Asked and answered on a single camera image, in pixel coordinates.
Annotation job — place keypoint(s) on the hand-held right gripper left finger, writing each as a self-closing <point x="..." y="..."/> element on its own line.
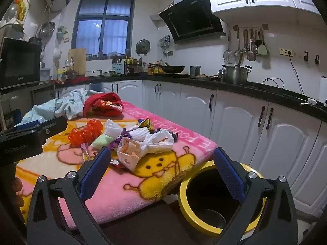
<point x="95" y="171"/>

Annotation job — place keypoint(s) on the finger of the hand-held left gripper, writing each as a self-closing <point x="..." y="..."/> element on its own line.
<point x="55" y="126"/>
<point x="32" y="123"/>

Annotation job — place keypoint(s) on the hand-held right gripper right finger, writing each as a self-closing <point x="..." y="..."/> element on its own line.
<point x="228" y="173"/>

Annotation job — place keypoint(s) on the silver foil wrapper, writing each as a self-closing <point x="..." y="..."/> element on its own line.
<point x="88" y="151"/>

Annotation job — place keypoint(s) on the small red wrapper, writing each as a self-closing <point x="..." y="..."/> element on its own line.
<point x="116" y="162"/>

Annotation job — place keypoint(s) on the pale green packet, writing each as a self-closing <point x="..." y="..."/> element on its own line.
<point x="102" y="141"/>

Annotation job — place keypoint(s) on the purple foil wrapper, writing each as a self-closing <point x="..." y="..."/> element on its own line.
<point x="120" y="139"/>

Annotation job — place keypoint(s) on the white pleated paper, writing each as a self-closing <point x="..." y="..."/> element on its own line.
<point x="139" y="134"/>
<point x="113" y="129"/>

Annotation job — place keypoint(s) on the yellow rimmed black bin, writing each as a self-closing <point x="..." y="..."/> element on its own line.
<point x="182" y="199"/>

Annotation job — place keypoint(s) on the yellow black snack wrapper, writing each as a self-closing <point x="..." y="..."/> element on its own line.
<point x="145" y="125"/>

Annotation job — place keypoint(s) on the white plastic bag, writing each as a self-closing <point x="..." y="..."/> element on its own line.
<point x="161" y="140"/>

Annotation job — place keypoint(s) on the person's left hand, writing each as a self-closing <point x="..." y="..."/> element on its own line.
<point x="18" y="194"/>

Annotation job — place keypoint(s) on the light blue cloth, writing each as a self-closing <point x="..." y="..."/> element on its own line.
<point x="69" y="102"/>

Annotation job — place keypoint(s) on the pink printed blanket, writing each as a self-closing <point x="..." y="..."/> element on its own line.
<point x="127" y="196"/>

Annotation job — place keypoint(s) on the red dish cloth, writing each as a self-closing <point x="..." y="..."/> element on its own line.
<point x="74" y="80"/>

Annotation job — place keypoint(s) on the pale blue plastic basket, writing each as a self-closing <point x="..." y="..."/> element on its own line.
<point x="45" y="74"/>

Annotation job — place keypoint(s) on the black microwave oven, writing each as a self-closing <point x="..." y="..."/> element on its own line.
<point x="20" y="61"/>

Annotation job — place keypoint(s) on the wooden cutting board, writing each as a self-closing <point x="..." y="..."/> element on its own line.
<point x="78" y="61"/>

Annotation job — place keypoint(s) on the white plastic holder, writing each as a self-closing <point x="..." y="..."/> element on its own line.
<point x="56" y="55"/>

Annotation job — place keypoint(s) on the small steel bowl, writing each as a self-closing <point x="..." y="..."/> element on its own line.
<point x="108" y="73"/>

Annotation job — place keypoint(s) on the blue utensil holder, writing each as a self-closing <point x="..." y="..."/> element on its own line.
<point x="118" y="68"/>

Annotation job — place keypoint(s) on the row of spice jars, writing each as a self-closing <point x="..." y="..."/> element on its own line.
<point x="107" y="56"/>

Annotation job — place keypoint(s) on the hanging steel colander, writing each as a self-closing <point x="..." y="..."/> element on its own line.
<point x="48" y="29"/>

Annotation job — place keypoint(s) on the steel cooking pot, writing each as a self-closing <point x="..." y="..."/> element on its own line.
<point x="235" y="75"/>

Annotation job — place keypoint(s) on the group of sauce bottles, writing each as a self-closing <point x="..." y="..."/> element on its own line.
<point x="143" y="67"/>

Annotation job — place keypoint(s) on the dark framed window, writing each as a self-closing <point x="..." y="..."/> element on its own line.
<point x="102" y="30"/>

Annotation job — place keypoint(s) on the metal cup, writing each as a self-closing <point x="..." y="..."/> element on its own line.
<point x="195" y="71"/>

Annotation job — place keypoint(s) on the white power adapter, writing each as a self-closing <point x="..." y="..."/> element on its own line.
<point x="310" y="101"/>

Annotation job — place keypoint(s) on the hanging pan lid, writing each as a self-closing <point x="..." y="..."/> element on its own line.
<point x="143" y="47"/>

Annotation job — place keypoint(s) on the black wok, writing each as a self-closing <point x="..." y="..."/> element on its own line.
<point x="172" y="69"/>

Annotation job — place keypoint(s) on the hanging metal utensils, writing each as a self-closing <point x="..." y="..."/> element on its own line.
<point x="250" y="51"/>

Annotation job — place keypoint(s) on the white black appliance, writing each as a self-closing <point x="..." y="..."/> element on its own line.
<point x="323" y="91"/>

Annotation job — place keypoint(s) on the pale green spatula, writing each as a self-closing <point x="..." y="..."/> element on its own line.
<point x="262" y="49"/>

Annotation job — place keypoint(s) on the black range hood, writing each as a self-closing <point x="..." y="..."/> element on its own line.
<point x="194" y="17"/>

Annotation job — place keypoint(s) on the fruit wall picture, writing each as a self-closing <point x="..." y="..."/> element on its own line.
<point x="21" y="6"/>

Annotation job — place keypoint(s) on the wall power outlet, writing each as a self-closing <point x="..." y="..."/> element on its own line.
<point x="286" y="51"/>

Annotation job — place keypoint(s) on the black wall hook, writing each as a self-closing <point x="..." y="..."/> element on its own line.
<point x="305" y="56"/>
<point x="317" y="59"/>

